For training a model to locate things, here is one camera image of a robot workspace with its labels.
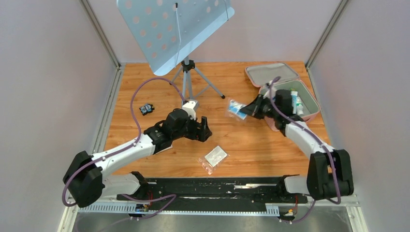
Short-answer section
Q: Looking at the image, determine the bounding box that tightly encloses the alcohol wipes zip bag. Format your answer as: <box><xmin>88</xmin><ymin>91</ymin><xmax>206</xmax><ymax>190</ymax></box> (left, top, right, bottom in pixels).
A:
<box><xmin>225</xmin><ymin>98</ymin><xmax>247</xmax><ymax>121</ymax></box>

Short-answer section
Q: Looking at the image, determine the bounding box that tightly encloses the white blue gauze packet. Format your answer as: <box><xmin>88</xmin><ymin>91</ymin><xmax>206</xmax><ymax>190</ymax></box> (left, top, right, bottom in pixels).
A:
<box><xmin>161</xmin><ymin>145</ymin><xmax>173</xmax><ymax>152</ymax></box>

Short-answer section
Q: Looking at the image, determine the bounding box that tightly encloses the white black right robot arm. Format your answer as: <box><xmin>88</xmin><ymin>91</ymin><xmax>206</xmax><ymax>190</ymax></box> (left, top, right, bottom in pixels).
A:
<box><xmin>240</xmin><ymin>89</ymin><xmax>354</xmax><ymax>204</ymax></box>

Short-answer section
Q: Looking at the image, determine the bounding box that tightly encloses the white pad in plastic bag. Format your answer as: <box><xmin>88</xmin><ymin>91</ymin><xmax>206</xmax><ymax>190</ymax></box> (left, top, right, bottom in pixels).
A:
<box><xmin>198</xmin><ymin>145</ymin><xmax>229</xmax><ymax>175</ymax></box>

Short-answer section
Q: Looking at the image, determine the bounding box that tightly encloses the large blue cotton packet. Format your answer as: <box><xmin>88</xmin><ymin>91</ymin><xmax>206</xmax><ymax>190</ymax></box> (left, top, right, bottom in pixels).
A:
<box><xmin>291</xmin><ymin>91</ymin><xmax>298</xmax><ymax>115</ymax></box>

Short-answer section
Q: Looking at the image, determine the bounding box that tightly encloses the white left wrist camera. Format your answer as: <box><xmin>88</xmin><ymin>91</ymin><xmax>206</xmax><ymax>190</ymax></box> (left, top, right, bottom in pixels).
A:
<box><xmin>182</xmin><ymin>100</ymin><xmax>199</xmax><ymax>120</ymax></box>

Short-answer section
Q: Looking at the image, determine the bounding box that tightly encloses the pink medicine kit case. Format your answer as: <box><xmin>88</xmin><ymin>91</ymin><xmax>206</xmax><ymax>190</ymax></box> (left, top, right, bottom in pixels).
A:
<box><xmin>245</xmin><ymin>62</ymin><xmax>321</xmax><ymax>123</ymax></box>

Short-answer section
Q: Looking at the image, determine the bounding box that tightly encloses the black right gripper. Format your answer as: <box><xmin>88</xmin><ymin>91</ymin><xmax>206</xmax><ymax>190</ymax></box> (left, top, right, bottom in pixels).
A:
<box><xmin>240</xmin><ymin>94</ymin><xmax>279</xmax><ymax>120</ymax></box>

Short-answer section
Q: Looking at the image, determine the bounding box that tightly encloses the white green medicine bottle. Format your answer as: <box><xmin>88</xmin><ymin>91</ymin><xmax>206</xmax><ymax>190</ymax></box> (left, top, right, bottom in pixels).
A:
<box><xmin>296</xmin><ymin>96</ymin><xmax>304</xmax><ymax>116</ymax></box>

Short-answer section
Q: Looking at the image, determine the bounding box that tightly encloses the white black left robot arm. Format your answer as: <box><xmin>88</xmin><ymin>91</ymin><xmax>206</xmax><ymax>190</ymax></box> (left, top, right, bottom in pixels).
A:
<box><xmin>62</xmin><ymin>109</ymin><xmax>212</xmax><ymax>208</ymax></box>

